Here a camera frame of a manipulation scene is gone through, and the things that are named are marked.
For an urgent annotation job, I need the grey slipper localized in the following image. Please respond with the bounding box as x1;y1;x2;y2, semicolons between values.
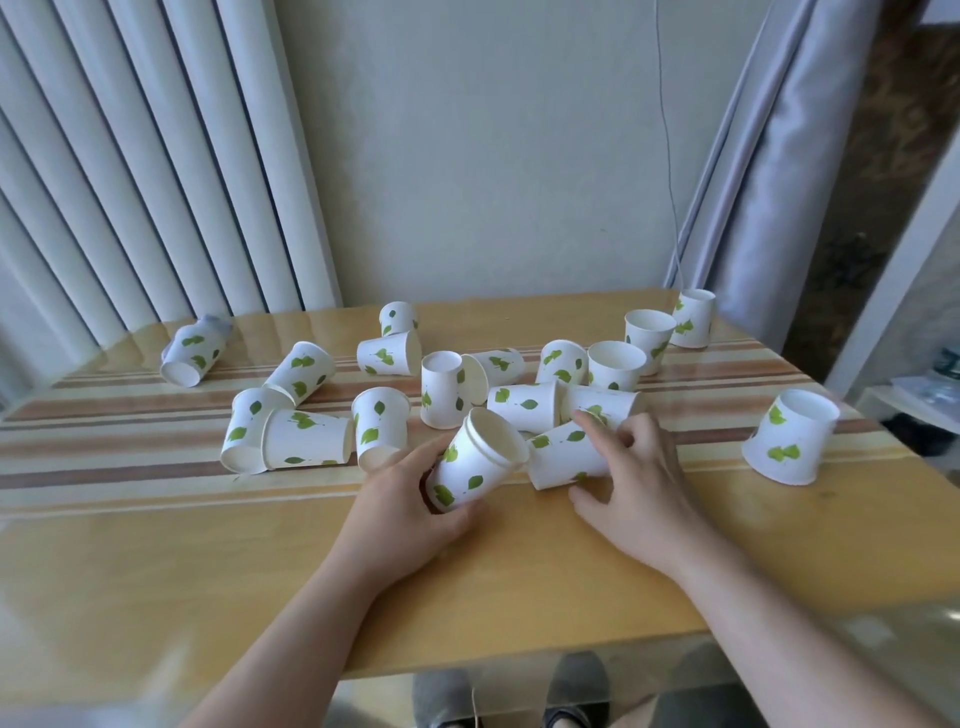
543;651;612;728

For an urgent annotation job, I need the person's right hand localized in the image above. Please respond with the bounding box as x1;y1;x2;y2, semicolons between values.
567;409;710;580

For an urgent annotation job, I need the person's left hand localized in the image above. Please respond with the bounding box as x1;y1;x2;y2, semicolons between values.
330;433;489;594

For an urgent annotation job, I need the white door frame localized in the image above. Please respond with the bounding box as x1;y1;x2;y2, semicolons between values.
823;127;960;400

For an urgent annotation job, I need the white low shelf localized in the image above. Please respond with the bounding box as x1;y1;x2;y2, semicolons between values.
855;375;960;455

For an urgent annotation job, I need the person's right forearm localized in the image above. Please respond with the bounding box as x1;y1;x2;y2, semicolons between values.
667;528;948;728

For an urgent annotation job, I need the person's left forearm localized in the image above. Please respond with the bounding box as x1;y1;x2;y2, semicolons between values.
178;543;387;728

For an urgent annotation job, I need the striped table runner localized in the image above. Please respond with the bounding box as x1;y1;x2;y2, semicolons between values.
0;337;886;519

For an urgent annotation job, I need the grey curtain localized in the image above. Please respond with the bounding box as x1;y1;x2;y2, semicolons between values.
663;0;912;354

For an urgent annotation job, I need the white leaf-print paper cup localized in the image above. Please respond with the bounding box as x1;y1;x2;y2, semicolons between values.
527;420;612;492
425;407;531;515

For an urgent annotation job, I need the scatter of leaf-print cups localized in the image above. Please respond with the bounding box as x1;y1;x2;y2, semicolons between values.
159;288;841;487

